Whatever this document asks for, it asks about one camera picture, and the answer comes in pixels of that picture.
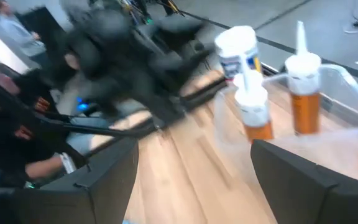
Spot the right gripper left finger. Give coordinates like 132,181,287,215
0,136,140,224

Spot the clear plastic bin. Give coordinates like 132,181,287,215
212,63,358,187

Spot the orange sealant tube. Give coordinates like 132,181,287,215
233,54,275,142
284,20,322,136

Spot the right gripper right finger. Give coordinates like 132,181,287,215
250,139,358,224

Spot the Lysol wipes canister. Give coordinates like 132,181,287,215
214,25,263,80

